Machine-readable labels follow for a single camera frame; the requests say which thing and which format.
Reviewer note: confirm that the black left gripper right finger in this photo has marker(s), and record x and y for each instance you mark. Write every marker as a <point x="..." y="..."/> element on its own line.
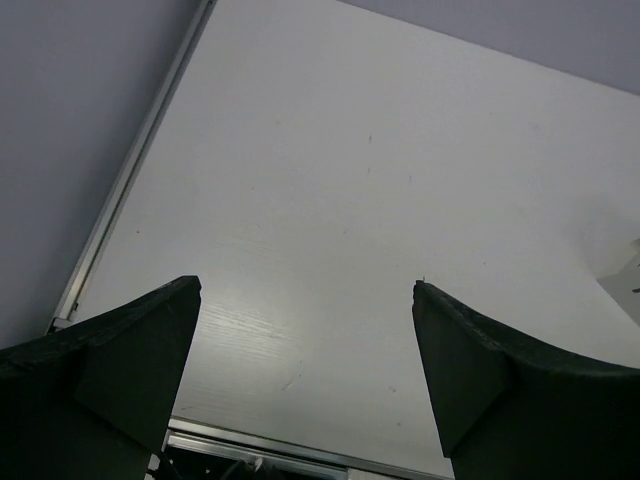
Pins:
<point x="510" y="406"/>

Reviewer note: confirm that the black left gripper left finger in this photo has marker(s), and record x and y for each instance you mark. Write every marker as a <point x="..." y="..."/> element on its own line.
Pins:
<point x="93" y="400"/>

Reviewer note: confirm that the white slotted organizer box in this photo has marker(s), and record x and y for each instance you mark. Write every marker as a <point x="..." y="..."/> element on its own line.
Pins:
<point x="623" y="288"/>

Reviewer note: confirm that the aluminium table edge rail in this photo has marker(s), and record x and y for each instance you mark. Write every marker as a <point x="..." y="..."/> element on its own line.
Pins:
<point x="186" y="434"/>

